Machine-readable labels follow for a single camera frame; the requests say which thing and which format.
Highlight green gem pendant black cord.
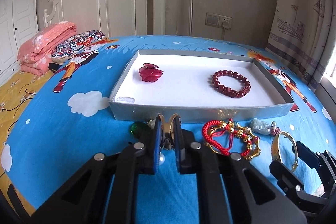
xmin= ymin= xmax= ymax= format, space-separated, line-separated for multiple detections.
xmin=130 ymin=121 xmax=152 ymax=139

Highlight pale jade pendant charm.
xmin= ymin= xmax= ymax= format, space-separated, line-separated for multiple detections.
xmin=249 ymin=118 xmax=281 ymax=136

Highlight white wooden headboard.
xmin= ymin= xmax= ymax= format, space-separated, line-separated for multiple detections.
xmin=44 ymin=0 xmax=166 ymax=37

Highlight metal pole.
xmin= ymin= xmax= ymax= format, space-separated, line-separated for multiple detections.
xmin=188 ymin=0 xmax=194 ymax=36

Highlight blue cartoon blanket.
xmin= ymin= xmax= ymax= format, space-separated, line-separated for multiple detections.
xmin=1 ymin=36 xmax=335 ymax=223

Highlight patterned blue red pillow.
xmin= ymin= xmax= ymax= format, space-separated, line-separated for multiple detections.
xmin=51 ymin=30 xmax=105 ymax=64

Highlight white pearl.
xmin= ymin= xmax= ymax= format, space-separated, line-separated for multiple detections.
xmin=159 ymin=152 xmax=165 ymax=165

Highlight gold hoop earrings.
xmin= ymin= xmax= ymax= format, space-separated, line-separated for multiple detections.
xmin=158 ymin=113 xmax=181 ymax=145

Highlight gold bangle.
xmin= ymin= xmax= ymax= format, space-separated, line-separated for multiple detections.
xmin=271 ymin=131 xmax=298 ymax=172

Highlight yellow floral bedsheet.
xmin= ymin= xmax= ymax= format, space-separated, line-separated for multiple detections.
xmin=0 ymin=71 xmax=53 ymax=201

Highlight red braided cord bracelet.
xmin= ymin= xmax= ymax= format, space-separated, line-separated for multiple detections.
xmin=202 ymin=118 xmax=251 ymax=158

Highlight white charger plug cable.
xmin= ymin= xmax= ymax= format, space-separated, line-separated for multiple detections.
xmin=220 ymin=21 xmax=232 ymax=41

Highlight grey shallow cardboard tray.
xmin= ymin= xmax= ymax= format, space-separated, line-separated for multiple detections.
xmin=109 ymin=50 xmax=294 ymax=123

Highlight folded pink quilt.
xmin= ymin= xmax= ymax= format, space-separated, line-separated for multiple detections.
xmin=17 ymin=21 xmax=77 ymax=76

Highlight white wardrobe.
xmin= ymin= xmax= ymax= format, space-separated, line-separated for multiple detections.
xmin=0 ymin=0 xmax=39 ymax=85

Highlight wall switch and socket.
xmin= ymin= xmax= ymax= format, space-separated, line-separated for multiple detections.
xmin=205 ymin=12 xmax=233 ymax=30

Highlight red flower hair clip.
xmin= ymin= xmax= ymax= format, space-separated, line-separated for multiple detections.
xmin=138 ymin=63 xmax=163 ymax=83

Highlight gold bamboo link bracelet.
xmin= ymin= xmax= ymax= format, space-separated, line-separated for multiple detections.
xmin=204 ymin=121 xmax=262 ymax=162

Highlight ship print curtain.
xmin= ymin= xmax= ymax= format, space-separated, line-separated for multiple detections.
xmin=266 ymin=0 xmax=335 ymax=90

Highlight dark red bead bracelet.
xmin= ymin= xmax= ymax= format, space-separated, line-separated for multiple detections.
xmin=212 ymin=69 xmax=252 ymax=99

